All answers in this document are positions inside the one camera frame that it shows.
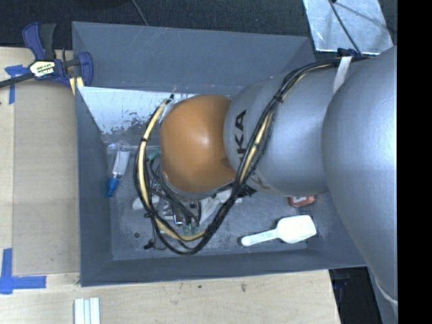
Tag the clear plastic bottle blue cap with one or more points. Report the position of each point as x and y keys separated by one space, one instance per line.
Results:
x=119 y=164

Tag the white plastic scoop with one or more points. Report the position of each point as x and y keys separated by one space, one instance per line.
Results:
x=293 y=229

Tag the orange and white packet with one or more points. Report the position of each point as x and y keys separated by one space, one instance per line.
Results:
x=300 y=201

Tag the pale wood flat board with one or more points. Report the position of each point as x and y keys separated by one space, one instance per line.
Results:
x=44 y=181

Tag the grey metal bin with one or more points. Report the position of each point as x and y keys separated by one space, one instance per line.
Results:
x=189 y=56

